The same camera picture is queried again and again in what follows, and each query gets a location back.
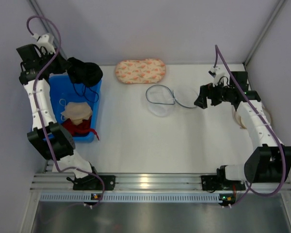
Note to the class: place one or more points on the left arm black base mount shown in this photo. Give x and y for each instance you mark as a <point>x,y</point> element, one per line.
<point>92,183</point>

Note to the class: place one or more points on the beige bra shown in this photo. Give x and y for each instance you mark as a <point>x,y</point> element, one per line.
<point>75,110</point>

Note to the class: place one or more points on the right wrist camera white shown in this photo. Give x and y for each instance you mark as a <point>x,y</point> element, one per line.
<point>217,74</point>

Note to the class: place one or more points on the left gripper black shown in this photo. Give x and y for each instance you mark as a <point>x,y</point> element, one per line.
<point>63,64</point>

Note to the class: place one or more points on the red bra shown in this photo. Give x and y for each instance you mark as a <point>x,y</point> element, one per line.
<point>82,132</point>

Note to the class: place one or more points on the floral patterned laundry bag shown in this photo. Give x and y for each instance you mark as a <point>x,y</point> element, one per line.
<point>140,71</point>

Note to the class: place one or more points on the black bra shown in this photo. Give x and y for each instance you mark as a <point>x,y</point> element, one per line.
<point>84,76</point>

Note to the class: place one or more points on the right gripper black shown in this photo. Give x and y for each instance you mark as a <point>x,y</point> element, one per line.
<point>210,92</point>

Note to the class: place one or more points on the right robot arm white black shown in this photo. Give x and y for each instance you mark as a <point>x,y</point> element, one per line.
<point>270,161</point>

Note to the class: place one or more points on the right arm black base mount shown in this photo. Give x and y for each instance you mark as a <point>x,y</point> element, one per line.
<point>212,183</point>

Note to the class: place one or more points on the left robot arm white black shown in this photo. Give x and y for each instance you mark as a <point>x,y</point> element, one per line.
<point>48,136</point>

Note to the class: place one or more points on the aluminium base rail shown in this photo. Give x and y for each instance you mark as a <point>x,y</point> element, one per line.
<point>129,187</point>

